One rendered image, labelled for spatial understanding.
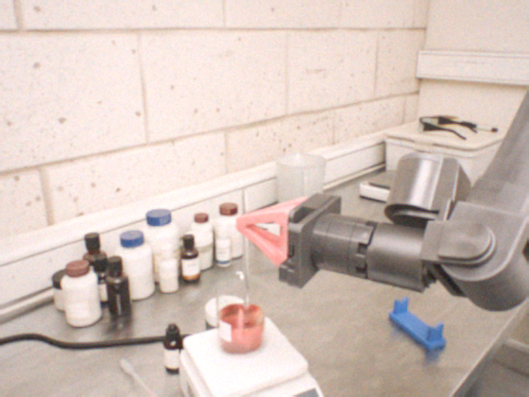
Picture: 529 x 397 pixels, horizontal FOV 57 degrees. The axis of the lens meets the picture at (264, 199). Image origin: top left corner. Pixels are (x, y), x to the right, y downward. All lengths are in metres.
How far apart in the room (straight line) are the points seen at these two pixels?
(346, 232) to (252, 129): 0.82
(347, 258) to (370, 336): 0.36
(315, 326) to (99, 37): 0.64
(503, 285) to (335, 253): 0.14
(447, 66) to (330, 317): 1.24
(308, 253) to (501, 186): 0.18
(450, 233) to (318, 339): 0.42
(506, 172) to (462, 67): 1.44
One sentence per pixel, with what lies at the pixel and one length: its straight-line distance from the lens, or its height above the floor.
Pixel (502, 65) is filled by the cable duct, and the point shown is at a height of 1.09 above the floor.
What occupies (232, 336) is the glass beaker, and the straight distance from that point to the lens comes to 0.58.
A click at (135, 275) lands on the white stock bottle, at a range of 0.88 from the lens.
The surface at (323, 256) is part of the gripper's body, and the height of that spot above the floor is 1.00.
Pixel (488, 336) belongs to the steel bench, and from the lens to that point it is 0.86.
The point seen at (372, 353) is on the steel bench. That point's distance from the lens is 0.77.
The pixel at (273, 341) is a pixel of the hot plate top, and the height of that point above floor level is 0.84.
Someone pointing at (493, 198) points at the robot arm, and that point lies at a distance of 0.43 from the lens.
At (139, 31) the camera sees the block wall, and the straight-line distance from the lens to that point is 1.02.
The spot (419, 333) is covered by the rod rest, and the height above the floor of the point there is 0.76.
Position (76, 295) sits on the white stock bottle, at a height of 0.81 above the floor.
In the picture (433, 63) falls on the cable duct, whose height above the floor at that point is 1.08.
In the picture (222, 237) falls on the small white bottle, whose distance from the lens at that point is 0.97.
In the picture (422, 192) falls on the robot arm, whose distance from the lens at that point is 0.47.
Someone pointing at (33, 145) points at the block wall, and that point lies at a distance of 0.93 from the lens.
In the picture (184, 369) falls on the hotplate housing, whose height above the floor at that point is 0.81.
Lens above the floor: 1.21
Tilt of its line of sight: 20 degrees down
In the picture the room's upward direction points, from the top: straight up
